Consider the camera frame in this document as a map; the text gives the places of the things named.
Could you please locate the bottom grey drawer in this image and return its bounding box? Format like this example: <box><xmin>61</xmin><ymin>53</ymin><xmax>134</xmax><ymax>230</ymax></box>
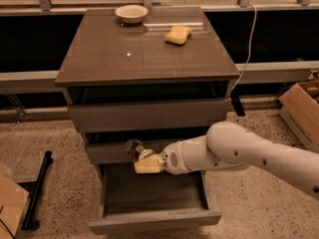
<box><xmin>89</xmin><ymin>163</ymin><xmax>221</xmax><ymax>235</ymax></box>

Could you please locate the cardboard box right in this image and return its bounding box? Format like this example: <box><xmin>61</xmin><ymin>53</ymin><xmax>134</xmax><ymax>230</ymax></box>
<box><xmin>279</xmin><ymin>80</ymin><xmax>319</xmax><ymax>152</ymax></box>

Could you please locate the black metal bar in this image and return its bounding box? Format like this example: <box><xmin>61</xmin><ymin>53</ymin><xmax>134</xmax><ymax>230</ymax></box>
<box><xmin>22</xmin><ymin>150</ymin><xmax>53</xmax><ymax>230</ymax></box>

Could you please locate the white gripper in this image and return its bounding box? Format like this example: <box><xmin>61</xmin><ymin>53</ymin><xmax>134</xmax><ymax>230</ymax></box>
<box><xmin>134</xmin><ymin>141</ymin><xmax>186</xmax><ymax>174</ymax></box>

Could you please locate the grey drawer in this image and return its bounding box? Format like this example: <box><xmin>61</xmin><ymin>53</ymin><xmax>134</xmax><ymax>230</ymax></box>
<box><xmin>84</xmin><ymin>136</ymin><xmax>213</xmax><ymax>165</ymax></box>
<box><xmin>68</xmin><ymin>99</ymin><xmax>230</xmax><ymax>132</ymax></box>
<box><xmin>89</xmin><ymin>163</ymin><xmax>221</xmax><ymax>235</ymax></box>

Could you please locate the orange soda can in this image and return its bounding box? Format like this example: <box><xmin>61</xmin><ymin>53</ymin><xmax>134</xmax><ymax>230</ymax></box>
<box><xmin>125</xmin><ymin>139</ymin><xmax>155</xmax><ymax>162</ymax></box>

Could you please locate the yellow sponge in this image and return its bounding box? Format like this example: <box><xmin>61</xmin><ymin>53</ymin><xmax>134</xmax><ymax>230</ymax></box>
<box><xmin>164</xmin><ymin>26</ymin><xmax>192</xmax><ymax>45</ymax></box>

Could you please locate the grey drawer cabinet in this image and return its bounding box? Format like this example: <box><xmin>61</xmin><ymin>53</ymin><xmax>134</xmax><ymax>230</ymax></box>
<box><xmin>54</xmin><ymin>6</ymin><xmax>241</xmax><ymax>177</ymax></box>

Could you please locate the white cable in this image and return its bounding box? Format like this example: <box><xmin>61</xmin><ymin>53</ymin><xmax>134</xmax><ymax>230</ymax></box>
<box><xmin>229</xmin><ymin>2</ymin><xmax>258</xmax><ymax>93</ymax></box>

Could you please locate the middle grey drawer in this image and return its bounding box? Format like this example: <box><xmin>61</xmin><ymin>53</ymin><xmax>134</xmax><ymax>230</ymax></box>
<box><xmin>84</xmin><ymin>136</ymin><xmax>213</xmax><ymax>165</ymax></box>

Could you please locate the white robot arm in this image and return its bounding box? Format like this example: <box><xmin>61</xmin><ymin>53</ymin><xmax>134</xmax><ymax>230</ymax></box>
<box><xmin>134</xmin><ymin>121</ymin><xmax>319</xmax><ymax>199</ymax></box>

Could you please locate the white bowl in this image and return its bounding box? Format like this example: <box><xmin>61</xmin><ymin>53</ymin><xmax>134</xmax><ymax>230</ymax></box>
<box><xmin>115</xmin><ymin>5</ymin><xmax>149</xmax><ymax>24</ymax></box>

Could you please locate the top grey drawer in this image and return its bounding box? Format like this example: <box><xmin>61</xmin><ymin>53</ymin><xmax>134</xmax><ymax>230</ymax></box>
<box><xmin>68</xmin><ymin>99</ymin><xmax>230</xmax><ymax>132</ymax></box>

